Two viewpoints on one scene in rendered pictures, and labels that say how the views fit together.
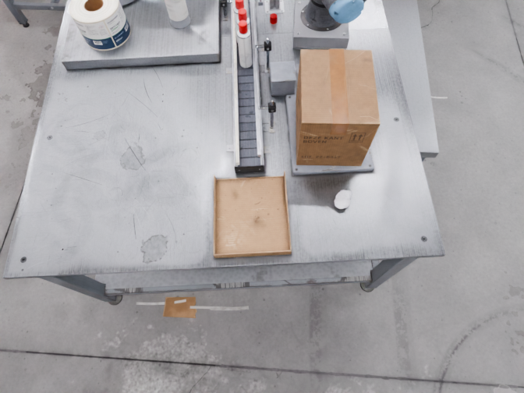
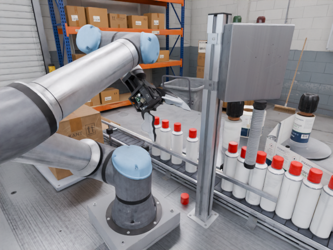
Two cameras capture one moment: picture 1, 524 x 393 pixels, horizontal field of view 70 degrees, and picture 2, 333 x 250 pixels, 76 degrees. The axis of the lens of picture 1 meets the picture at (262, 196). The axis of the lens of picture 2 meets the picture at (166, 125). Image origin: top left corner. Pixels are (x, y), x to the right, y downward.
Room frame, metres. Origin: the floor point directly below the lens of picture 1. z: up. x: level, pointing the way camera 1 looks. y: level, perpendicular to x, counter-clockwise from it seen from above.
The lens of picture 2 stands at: (1.83, -0.65, 1.44)
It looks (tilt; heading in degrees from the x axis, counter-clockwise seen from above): 22 degrees down; 133
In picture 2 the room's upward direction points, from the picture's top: straight up
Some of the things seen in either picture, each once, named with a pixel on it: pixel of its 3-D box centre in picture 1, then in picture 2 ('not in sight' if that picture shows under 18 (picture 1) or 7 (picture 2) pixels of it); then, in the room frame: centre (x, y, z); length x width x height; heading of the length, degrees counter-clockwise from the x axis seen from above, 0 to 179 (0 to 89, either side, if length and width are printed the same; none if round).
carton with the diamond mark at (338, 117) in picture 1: (332, 110); (67, 135); (0.80, -0.27, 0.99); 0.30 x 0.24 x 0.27; 175
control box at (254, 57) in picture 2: not in sight; (248, 62); (1.59, -0.05, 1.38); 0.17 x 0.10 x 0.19; 55
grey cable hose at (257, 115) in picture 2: not in sight; (254, 136); (1.64, -0.06, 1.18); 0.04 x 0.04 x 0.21
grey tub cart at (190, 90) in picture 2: not in sight; (187, 101); (-0.17, 2.04, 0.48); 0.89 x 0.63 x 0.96; 102
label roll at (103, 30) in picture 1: (100, 19); (247, 120); (1.35, 0.64, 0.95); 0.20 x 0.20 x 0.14
